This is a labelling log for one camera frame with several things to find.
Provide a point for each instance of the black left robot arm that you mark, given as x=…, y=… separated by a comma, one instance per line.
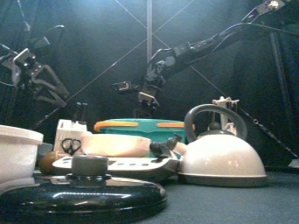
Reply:
x=11, y=96

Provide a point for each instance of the teal basket with orange rim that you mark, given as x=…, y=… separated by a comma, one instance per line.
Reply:
x=155, y=129

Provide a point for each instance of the pink scale bowl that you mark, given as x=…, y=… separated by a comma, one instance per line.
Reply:
x=115, y=144

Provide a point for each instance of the white toy knife block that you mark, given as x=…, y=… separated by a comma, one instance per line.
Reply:
x=69, y=129

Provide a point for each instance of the black toy scissors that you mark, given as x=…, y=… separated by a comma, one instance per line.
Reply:
x=71, y=145

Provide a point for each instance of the white toy kitchen scale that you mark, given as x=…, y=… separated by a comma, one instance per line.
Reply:
x=129, y=167

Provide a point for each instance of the white plastic stand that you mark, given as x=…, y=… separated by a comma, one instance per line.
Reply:
x=225, y=105

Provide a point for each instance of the white toy pot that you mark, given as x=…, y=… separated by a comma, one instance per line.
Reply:
x=18, y=154

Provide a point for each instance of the brown toy mushroom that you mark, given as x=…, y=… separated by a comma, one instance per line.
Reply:
x=47, y=163

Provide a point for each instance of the black lid with grey knob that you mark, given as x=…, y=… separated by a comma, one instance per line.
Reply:
x=86, y=198

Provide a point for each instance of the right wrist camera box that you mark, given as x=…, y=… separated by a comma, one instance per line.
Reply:
x=123, y=87

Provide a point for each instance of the grey vertical frame pole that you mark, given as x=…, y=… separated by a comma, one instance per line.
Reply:
x=150, y=29

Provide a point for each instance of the black frame post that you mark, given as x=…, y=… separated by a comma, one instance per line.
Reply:
x=277, y=87

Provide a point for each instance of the small white bracket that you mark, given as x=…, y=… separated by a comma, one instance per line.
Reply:
x=296, y=163

